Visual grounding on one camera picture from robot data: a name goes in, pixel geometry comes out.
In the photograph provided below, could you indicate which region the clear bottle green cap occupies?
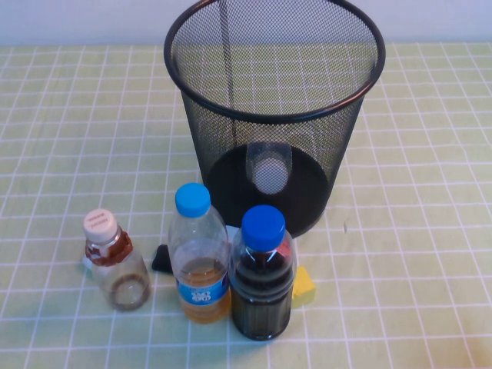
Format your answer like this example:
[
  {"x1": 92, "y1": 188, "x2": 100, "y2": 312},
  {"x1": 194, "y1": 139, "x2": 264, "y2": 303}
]
[{"x1": 245, "y1": 141, "x2": 293, "y2": 195}]

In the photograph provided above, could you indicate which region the black mesh wastebasket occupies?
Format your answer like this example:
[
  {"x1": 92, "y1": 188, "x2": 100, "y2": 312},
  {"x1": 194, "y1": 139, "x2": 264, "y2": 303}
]
[{"x1": 164, "y1": 0, "x2": 386, "y2": 239}]

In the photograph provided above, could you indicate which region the orange liquid bottle light-blue cap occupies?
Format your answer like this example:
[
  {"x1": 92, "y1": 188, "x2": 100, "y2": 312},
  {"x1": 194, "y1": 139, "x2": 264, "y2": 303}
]
[{"x1": 168, "y1": 182, "x2": 233, "y2": 324}]

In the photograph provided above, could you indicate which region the small black object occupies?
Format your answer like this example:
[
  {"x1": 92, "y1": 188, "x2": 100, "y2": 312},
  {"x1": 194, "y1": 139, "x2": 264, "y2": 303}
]
[{"x1": 151, "y1": 244, "x2": 174, "y2": 274}]

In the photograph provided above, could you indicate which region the dark cola bottle blue cap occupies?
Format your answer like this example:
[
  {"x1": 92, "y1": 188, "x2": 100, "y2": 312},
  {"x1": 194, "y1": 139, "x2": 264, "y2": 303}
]
[{"x1": 229, "y1": 204, "x2": 299, "y2": 341}]

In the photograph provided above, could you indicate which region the yellow block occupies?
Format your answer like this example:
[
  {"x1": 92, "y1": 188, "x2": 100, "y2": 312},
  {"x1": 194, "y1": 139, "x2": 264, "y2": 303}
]
[{"x1": 291, "y1": 265, "x2": 317, "y2": 309}]

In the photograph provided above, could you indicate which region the small bottle white cap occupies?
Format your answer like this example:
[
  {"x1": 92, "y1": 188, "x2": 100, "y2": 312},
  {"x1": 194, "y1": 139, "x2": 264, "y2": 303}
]
[{"x1": 81, "y1": 208, "x2": 151, "y2": 312}]

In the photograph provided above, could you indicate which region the green grid tablecloth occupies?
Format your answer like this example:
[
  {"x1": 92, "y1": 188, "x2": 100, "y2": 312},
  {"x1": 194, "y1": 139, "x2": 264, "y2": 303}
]
[{"x1": 0, "y1": 42, "x2": 492, "y2": 369}]

